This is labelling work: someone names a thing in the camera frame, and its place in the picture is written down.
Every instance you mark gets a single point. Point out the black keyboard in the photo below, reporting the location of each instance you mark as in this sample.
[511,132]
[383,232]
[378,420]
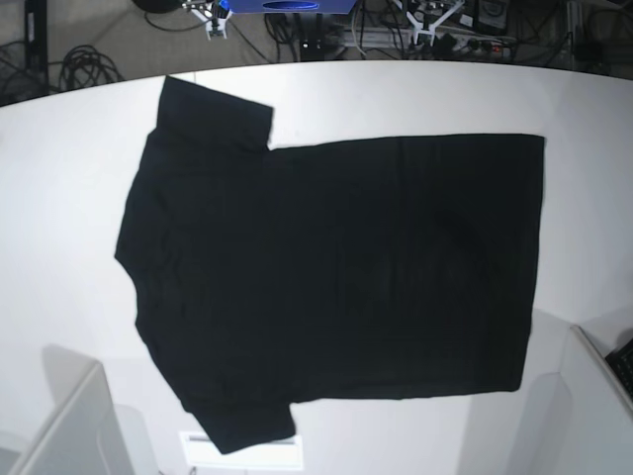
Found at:
[621,363]

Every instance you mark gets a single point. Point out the blue box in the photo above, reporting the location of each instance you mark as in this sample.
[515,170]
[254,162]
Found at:
[291,6]

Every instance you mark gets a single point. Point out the white right partition panel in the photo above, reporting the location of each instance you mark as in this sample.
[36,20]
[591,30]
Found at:
[577,420]

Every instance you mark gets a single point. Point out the white partition panel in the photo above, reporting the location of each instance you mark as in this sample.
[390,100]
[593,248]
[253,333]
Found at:
[577,420]
[81,434]

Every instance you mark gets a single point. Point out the white power strip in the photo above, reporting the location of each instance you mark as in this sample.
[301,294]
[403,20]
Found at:
[390,38]

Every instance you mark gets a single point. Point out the black T-shirt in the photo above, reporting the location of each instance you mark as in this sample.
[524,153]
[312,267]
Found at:
[389,268]

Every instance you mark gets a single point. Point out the white cable slot plate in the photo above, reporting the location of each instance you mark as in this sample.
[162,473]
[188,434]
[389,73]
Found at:
[279,455]

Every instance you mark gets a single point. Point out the white left partition panel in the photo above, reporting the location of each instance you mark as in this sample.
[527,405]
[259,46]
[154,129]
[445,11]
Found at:
[81,434]

